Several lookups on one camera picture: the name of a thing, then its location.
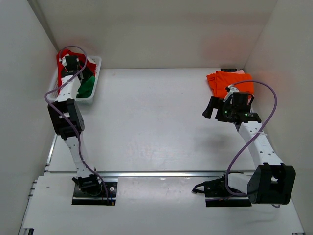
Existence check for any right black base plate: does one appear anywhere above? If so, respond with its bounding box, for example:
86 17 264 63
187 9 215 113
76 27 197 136
204 180 252 208

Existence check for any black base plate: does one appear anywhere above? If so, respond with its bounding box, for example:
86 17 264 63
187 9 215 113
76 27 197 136
71 178 118 206
204 180 252 208

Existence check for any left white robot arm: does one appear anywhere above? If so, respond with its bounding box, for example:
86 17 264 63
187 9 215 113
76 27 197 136
48 54 104 196

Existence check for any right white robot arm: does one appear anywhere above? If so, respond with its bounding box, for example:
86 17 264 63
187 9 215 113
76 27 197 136
192 89 296 207

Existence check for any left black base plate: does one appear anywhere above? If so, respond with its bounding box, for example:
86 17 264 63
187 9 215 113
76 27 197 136
71 178 118 206

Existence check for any orange folded t shirt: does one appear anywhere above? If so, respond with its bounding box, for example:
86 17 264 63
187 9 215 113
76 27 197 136
206 70 252 98

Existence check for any red t shirt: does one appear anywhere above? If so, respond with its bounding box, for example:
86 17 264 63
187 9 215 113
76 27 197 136
56 49 97 98

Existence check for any small black device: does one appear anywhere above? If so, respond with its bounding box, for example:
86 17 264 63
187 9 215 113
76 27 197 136
220 68 237 72

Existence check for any white plastic basket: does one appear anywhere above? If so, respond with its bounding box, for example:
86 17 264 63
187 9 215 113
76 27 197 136
47 55 102 105

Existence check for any aluminium rail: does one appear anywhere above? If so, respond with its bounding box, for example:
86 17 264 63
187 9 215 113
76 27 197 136
44 170 260 178

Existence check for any green t shirt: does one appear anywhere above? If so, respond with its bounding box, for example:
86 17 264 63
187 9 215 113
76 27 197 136
76 76 95 98

